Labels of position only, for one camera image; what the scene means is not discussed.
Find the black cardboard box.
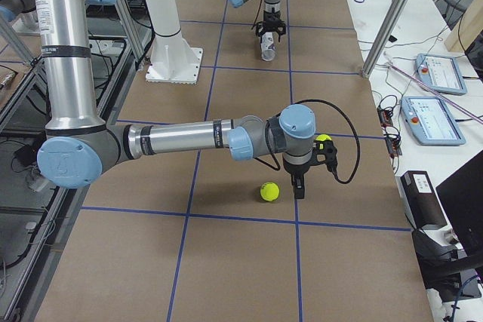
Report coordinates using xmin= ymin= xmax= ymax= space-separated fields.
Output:
xmin=400 ymin=170 xmax=447 ymax=230

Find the blue teach pendant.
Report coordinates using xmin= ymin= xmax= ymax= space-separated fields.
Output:
xmin=415 ymin=54 xmax=467 ymax=95
xmin=401 ymin=97 xmax=466 ymax=146

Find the aluminium frame post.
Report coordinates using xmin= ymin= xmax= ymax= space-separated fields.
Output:
xmin=361 ymin=0 xmax=408 ymax=78

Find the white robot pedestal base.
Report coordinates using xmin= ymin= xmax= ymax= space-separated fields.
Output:
xmin=146 ymin=0 xmax=203 ymax=84

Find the Roland Garros tennis ball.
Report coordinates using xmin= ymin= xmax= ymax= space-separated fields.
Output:
xmin=260 ymin=182 xmax=280 ymax=202

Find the near blue teach pendant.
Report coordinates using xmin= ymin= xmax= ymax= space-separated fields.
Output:
xmin=401 ymin=97 xmax=466 ymax=146

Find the small circuit board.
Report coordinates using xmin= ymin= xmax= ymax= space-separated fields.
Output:
xmin=377 ymin=107 xmax=393 ymax=127

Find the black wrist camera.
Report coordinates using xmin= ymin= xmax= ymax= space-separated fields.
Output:
xmin=312 ymin=140 xmax=337 ymax=173

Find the clear tennis ball can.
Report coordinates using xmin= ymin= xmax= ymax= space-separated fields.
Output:
xmin=260 ymin=32 xmax=276 ymax=62

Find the far blue teach pendant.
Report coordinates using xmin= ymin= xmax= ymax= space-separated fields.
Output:
xmin=415 ymin=54 xmax=467 ymax=95

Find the Wilson tennis ball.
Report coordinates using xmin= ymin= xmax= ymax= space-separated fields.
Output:
xmin=315 ymin=133 xmax=332 ymax=143

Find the black computer monitor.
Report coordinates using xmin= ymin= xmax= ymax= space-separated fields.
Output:
xmin=436 ymin=152 xmax=482 ymax=255

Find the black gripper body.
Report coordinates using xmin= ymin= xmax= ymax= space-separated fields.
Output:
xmin=282 ymin=155 xmax=312 ymax=175
xmin=262 ymin=14 xmax=282 ymax=32

